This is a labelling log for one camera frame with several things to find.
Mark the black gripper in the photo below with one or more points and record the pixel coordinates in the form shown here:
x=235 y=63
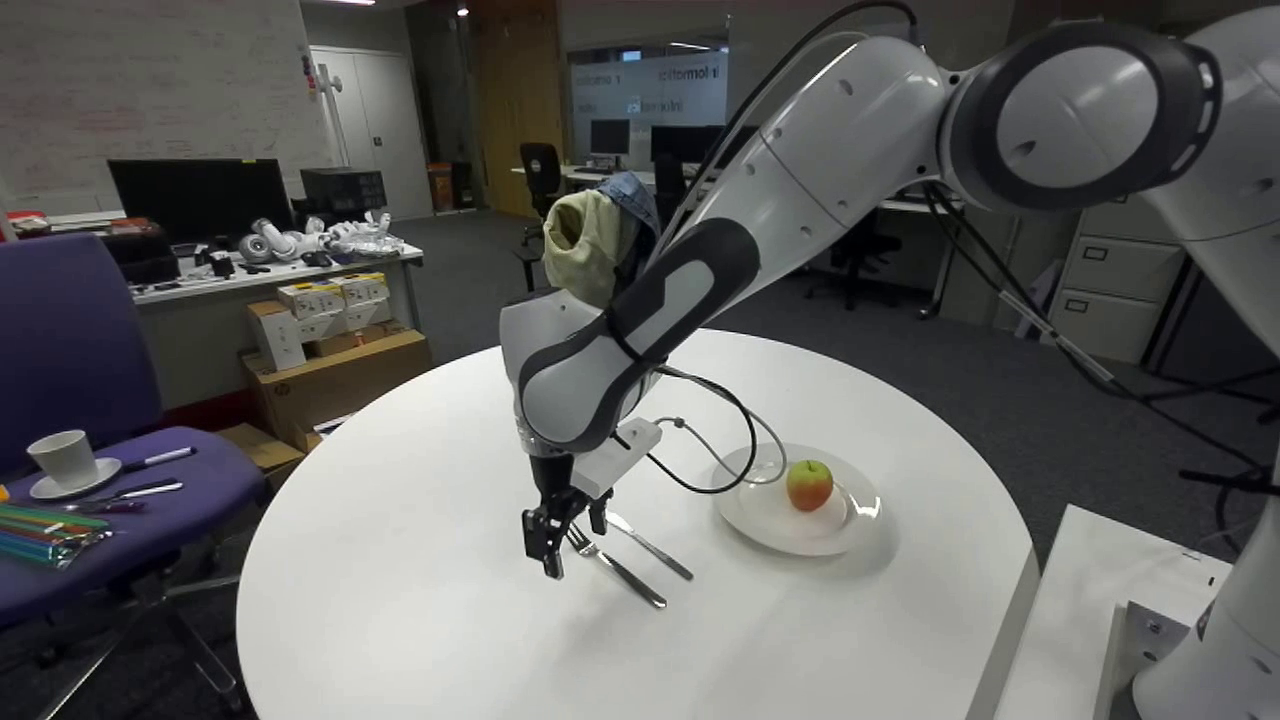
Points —
x=559 y=481

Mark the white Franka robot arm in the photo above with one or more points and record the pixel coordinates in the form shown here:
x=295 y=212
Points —
x=825 y=145

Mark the silver knife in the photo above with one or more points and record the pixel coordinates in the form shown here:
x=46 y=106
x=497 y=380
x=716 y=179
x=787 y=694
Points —
x=660 y=557

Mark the white round plate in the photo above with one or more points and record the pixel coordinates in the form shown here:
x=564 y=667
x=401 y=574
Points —
x=801 y=530

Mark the red green apple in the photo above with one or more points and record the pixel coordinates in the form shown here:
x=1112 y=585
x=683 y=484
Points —
x=811 y=484

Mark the black swivel office chair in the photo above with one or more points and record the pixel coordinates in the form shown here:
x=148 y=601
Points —
x=532 y=272

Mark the large cardboard box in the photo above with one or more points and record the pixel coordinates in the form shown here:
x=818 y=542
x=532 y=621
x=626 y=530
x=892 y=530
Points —
x=341 y=380

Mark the beige jacket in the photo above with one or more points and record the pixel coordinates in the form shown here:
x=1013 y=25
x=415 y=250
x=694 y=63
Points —
x=581 y=247

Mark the flat cardboard box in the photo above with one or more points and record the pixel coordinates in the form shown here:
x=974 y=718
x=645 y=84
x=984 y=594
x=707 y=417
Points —
x=261 y=444

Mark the white yellow packages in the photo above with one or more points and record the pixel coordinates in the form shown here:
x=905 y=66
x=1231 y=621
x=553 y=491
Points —
x=341 y=301

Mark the blue denim jacket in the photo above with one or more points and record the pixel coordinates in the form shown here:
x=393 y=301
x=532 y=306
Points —
x=636 y=202

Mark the small white carton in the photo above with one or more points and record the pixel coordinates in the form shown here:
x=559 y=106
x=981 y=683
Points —
x=276 y=339

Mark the black empty office chair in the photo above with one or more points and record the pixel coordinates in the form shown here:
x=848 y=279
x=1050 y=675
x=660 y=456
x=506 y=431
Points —
x=540 y=175

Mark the white clutter pile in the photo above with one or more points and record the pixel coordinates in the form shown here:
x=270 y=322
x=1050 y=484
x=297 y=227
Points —
x=333 y=240

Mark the small black monitor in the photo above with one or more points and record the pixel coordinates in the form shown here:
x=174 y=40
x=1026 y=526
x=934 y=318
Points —
x=341 y=194

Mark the white marker pen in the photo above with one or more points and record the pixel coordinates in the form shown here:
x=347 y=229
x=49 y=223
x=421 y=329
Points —
x=147 y=492
x=160 y=456

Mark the grey office desk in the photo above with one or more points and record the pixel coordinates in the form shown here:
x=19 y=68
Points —
x=201 y=324

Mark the white saucer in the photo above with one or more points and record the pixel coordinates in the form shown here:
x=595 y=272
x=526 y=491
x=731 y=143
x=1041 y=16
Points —
x=104 y=473

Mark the large black monitor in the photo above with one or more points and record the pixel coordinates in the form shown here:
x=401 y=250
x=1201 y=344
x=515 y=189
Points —
x=201 y=199

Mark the white robot platform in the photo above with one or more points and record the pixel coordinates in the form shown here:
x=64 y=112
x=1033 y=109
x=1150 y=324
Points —
x=1067 y=601

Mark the black desk bag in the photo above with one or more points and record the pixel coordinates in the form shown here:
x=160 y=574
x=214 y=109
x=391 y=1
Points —
x=141 y=254

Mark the white cup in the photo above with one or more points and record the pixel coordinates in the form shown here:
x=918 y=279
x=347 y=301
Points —
x=62 y=456

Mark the purple upholstered chair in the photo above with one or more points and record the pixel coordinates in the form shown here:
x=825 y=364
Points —
x=82 y=344

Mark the bundle of coloured pencils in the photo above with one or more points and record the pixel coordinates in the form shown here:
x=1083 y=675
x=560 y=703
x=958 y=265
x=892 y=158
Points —
x=46 y=536

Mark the grey filing cabinet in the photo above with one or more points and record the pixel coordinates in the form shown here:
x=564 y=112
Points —
x=1112 y=284

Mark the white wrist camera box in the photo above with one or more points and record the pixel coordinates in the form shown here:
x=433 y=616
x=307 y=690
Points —
x=626 y=455

